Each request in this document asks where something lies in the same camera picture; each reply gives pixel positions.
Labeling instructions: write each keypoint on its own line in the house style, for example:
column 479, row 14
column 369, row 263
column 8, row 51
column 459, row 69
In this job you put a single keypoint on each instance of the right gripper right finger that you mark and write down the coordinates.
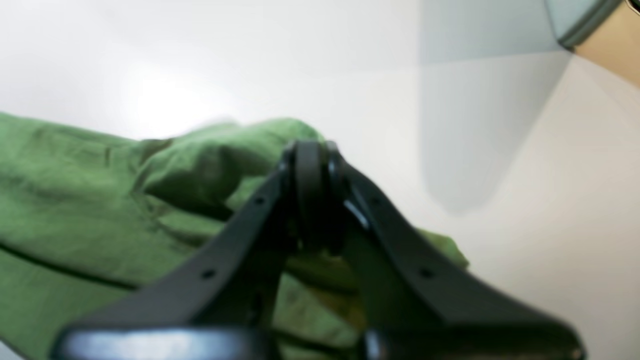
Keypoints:
column 419, row 305

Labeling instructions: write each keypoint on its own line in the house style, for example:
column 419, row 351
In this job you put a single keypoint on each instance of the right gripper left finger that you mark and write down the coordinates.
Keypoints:
column 218, row 305

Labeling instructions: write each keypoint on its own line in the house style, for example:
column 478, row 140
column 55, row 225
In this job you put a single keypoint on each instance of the green t-shirt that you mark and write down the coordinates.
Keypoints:
column 88, row 217

